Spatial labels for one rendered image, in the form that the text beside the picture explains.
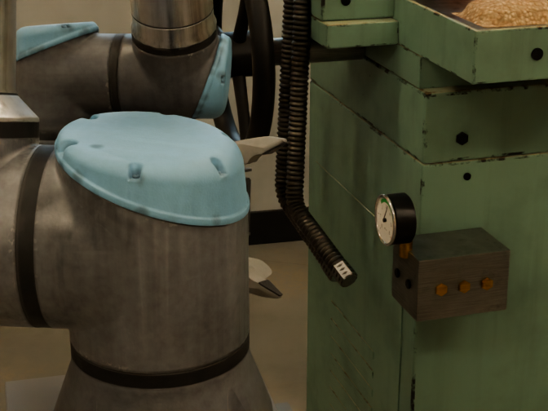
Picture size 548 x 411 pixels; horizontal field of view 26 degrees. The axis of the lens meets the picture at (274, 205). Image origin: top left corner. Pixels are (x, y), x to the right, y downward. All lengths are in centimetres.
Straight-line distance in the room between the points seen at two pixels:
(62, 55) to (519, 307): 69
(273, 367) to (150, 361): 155
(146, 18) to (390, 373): 66
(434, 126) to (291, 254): 161
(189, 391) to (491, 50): 56
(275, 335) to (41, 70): 143
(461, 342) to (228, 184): 73
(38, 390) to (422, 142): 58
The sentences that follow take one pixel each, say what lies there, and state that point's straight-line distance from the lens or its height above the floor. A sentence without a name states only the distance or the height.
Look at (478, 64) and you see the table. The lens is 131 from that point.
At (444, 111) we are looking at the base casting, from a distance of 145.
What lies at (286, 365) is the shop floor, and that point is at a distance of 248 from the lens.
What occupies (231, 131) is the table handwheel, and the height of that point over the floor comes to 70.
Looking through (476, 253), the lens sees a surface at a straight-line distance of 144.
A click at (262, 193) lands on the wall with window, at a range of 305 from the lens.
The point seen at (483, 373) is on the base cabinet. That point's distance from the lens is 162.
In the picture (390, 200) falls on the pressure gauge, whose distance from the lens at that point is 140.
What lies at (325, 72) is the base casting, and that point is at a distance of 177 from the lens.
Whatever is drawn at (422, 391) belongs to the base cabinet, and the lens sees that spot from 159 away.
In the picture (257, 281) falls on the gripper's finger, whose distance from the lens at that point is 114.
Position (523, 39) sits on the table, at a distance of 133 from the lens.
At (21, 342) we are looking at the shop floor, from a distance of 263.
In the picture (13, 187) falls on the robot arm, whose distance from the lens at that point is 93.
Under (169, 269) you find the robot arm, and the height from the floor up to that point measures 81.
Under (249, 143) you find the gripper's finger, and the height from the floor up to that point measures 83.
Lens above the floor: 117
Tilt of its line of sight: 20 degrees down
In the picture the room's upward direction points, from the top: straight up
